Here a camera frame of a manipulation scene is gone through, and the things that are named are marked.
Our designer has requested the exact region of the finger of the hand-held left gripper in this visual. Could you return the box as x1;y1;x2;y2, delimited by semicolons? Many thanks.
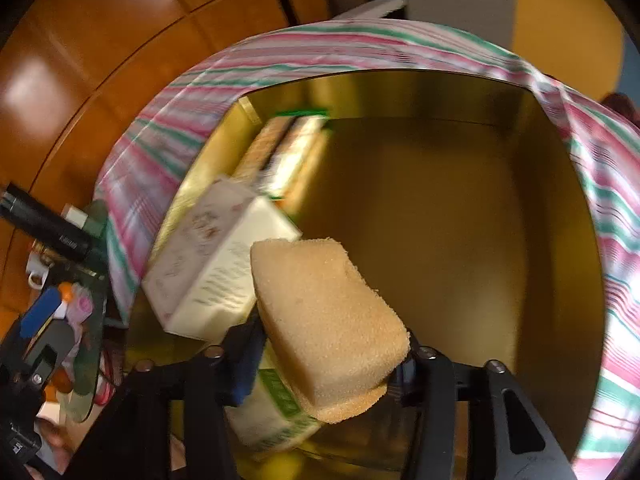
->
0;286;62;361
22;317;76;391

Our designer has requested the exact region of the cracker box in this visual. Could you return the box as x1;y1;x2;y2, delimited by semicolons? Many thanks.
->
232;115;296;186
260;112;331;201

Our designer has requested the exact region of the tan sponge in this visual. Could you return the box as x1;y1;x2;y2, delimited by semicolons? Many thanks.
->
250;237;413;423

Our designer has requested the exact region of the black cylindrical device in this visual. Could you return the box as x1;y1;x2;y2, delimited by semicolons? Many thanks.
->
0;183;93;261

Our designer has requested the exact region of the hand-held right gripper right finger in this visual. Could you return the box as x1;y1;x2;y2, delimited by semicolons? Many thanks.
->
395;330;576;480

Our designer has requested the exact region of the yellow panel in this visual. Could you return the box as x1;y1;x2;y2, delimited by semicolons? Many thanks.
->
512;0;626;103

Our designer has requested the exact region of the white mug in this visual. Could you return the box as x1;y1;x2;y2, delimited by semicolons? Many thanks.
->
27;255;53;288

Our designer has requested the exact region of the white green carton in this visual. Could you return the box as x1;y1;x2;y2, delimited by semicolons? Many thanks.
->
225;355;326;456

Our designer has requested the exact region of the dark red furry object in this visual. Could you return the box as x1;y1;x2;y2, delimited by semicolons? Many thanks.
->
602;92;640;126

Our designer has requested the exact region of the white serrated object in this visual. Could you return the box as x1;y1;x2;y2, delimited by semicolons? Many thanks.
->
340;0;408;21

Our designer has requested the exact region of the gold-lined storage box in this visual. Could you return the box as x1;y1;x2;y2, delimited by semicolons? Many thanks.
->
122;70;608;473

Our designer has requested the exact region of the wooden cabinet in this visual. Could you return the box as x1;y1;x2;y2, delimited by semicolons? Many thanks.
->
0;0;331;326

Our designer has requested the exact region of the grey panel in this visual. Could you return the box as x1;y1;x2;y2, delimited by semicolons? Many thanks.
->
405;0;516;53

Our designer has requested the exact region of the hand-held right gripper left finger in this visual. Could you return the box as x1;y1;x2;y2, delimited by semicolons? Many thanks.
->
65;310;268;480

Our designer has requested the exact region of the white cardboard box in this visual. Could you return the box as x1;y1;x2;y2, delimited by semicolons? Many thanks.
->
141;175;303;343

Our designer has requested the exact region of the pink green striped cloth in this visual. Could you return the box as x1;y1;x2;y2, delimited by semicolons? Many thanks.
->
95;19;640;480

